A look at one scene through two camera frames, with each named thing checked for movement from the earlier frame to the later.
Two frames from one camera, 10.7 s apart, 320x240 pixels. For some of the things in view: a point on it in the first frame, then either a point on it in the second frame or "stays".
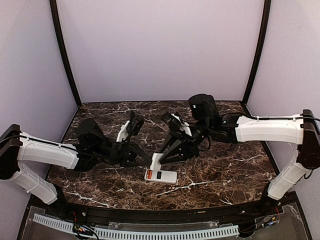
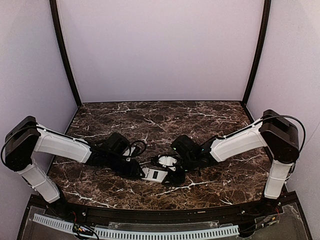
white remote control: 161,176 stays
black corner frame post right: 267,12 stays
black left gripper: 122,153 → 135,171
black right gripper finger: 170,152 → 168,180
